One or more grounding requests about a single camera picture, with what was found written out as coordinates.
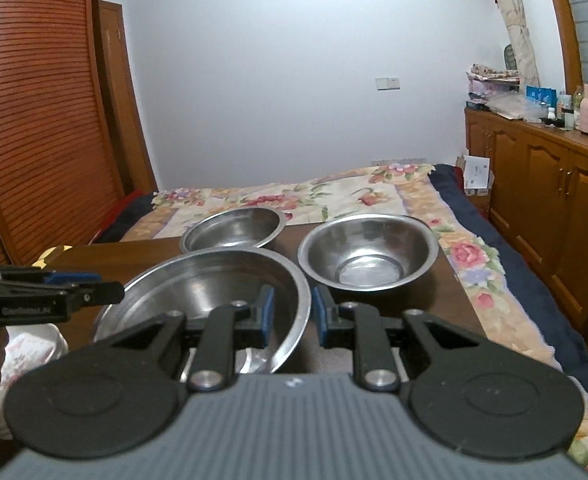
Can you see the wooden window frame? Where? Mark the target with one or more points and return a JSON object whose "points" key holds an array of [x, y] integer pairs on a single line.
{"points": [[564, 25]]}

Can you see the cream curtain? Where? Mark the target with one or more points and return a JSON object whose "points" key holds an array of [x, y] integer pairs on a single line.
{"points": [[519, 25]]}

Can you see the small white box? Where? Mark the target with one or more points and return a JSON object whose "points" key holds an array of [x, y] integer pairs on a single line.
{"points": [[476, 175]]}

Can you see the navy blue bedding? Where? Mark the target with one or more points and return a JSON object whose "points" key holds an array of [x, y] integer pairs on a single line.
{"points": [[524, 270]]}

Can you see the wooden louvred wardrobe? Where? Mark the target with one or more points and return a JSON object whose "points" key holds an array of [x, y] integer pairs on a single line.
{"points": [[33, 110]]}

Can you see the clear plastic bag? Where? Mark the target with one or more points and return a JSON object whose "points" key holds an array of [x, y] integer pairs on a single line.
{"points": [[514, 107]]}

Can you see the flat black box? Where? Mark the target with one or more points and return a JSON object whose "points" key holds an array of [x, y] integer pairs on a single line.
{"points": [[476, 106]]}

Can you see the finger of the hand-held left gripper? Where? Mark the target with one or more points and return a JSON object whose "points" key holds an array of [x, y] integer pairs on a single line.
{"points": [[71, 278], [101, 294]]}

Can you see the wooden cabinet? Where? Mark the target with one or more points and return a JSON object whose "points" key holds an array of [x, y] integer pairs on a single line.
{"points": [[549, 200]]}

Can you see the wooden door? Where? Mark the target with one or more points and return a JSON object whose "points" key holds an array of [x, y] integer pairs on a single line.
{"points": [[123, 110]]}

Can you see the small dark fan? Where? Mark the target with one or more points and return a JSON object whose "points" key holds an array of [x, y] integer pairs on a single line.
{"points": [[510, 57]]}

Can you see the large steel bowl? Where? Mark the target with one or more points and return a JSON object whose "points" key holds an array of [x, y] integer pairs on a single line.
{"points": [[203, 285]]}

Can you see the red and dark cloth pile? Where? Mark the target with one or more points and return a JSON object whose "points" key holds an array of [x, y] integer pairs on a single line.
{"points": [[123, 215]]}

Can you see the medium steel bowl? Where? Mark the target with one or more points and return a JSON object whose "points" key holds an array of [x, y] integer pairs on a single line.
{"points": [[364, 250]]}

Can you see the yellow plush toy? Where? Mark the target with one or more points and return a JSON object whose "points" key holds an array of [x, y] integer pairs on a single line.
{"points": [[48, 256]]}

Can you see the white wall switch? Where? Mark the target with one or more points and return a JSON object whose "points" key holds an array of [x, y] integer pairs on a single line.
{"points": [[388, 83]]}

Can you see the blue box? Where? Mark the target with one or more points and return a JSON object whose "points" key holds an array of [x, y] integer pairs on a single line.
{"points": [[540, 95]]}

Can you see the small white bottle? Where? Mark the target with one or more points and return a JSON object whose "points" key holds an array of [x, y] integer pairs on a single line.
{"points": [[551, 115]]}

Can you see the small steel bowl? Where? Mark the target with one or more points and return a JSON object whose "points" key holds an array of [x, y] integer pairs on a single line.
{"points": [[233, 230]]}

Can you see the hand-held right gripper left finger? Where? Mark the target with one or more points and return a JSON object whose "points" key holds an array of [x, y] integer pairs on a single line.
{"points": [[268, 317]]}

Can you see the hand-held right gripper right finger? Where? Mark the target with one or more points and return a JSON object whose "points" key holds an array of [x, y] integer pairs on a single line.
{"points": [[320, 317]]}

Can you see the white floral rectangular plate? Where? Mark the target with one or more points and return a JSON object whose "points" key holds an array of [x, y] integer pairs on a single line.
{"points": [[33, 360]]}

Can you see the floral blanket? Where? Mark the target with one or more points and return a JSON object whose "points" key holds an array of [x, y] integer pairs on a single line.
{"points": [[324, 195]]}

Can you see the pile of folded cloths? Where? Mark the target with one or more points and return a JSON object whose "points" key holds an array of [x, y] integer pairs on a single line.
{"points": [[491, 80]]}

